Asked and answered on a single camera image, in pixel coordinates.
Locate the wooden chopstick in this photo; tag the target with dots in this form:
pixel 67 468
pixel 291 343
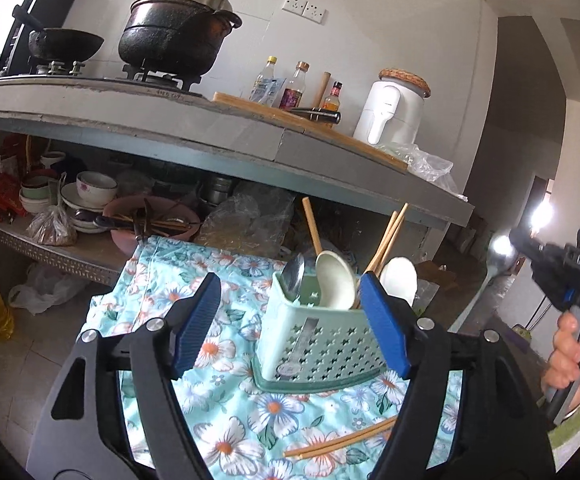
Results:
pixel 312 225
pixel 339 439
pixel 400 221
pixel 344 447
pixel 384 242

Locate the floral turquoise quilt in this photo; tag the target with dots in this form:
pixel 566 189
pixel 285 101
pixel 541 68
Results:
pixel 242 432

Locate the concrete kitchen counter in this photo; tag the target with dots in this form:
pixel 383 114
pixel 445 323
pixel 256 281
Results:
pixel 195 132

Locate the person's right hand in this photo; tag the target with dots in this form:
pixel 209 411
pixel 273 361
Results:
pixel 564 362

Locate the pink basin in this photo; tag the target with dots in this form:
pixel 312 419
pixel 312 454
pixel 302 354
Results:
pixel 157 216

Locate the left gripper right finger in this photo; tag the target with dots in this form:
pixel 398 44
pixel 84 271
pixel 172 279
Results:
pixel 418 351

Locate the stainless steel spoon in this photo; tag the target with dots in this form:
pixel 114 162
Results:
pixel 291 280

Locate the white wall socket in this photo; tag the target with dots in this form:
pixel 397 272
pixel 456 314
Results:
pixel 305 9

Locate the black wok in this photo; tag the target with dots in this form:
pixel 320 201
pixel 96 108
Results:
pixel 57 43

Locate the large black cooking pot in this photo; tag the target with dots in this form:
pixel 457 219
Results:
pixel 180 38

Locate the clear plastic bag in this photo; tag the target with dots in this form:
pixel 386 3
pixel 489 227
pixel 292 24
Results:
pixel 425 166

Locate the wooden cutting board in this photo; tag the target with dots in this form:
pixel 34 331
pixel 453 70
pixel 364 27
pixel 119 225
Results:
pixel 287 120

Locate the dark sauce bottle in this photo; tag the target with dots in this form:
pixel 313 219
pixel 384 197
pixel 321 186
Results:
pixel 294 89

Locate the cream plastic spoon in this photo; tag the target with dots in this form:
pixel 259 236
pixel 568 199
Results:
pixel 336 281

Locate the white bowl on shelf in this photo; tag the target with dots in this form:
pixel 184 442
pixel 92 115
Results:
pixel 95 188

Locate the clear oil bottle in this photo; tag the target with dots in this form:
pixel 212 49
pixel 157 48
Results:
pixel 263 80

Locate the white air fryer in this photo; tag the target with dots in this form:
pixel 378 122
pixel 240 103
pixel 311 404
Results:
pixel 393 110

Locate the white rice paddle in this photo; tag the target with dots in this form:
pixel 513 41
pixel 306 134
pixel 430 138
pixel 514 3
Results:
pixel 399 279

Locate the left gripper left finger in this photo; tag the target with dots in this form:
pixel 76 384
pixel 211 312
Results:
pixel 161 351

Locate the green star-holed utensil holder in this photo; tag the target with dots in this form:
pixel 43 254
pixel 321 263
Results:
pixel 342 351

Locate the small red-cap bottle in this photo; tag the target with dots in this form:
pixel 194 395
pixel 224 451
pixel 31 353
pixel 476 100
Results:
pixel 332 100

